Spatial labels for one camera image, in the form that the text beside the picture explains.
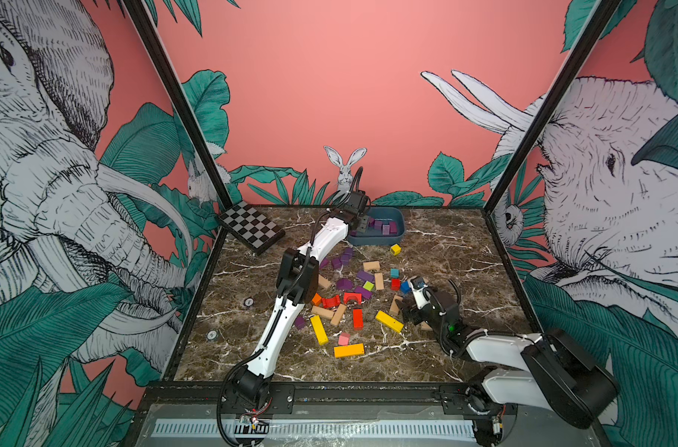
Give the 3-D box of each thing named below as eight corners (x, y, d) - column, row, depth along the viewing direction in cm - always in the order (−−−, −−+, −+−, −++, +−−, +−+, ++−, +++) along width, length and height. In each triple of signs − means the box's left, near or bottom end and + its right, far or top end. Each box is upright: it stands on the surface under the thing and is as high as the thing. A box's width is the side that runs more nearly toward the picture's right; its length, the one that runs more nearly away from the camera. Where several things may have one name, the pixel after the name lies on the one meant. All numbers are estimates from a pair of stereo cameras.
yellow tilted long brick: (373, 319, 91) (373, 316, 89) (377, 311, 93) (378, 308, 91) (400, 334, 88) (401, 331, 86) (404, 325, 90) (405, 323, 88)
